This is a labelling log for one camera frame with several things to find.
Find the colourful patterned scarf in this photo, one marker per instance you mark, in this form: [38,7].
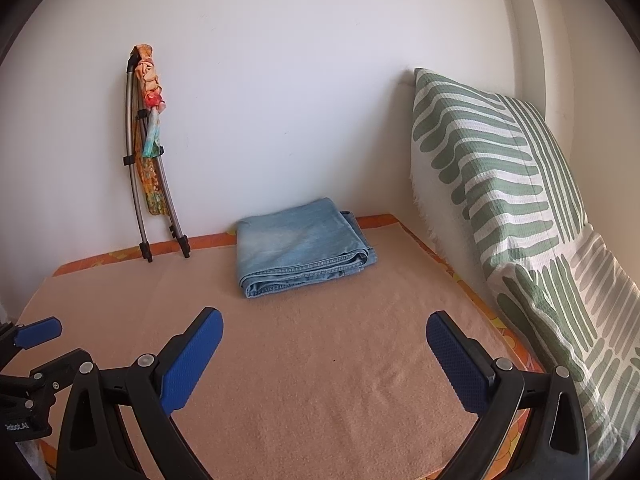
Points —
[150,75]

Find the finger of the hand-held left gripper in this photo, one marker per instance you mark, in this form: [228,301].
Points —
[60,366]
[37,332]

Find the peach blanket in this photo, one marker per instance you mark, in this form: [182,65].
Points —
[325,360]

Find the green striped white pillow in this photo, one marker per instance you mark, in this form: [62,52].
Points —
[575,320]
[475,160]

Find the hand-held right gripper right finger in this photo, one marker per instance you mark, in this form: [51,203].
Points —
[457,365]

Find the grey metal tripod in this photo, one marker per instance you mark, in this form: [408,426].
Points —
[185,248]

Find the light blue denim pants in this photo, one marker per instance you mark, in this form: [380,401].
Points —
[300,245]

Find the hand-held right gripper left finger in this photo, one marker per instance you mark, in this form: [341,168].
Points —
[192,360]

